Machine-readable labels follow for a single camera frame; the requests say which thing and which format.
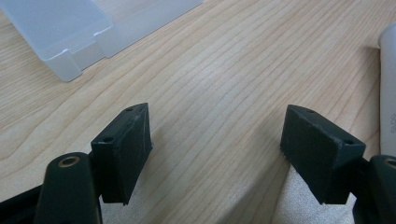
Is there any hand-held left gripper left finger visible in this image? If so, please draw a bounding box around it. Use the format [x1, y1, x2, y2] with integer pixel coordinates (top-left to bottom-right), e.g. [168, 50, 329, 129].
[90, 103, 153, 206]

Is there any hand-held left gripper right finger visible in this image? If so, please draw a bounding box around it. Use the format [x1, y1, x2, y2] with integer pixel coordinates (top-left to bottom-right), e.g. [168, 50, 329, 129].
[279, 104, 367, 205]

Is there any translucent plastic box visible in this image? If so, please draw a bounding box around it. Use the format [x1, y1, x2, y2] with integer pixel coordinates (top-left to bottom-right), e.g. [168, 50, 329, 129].
[0, 0, 205, 83]

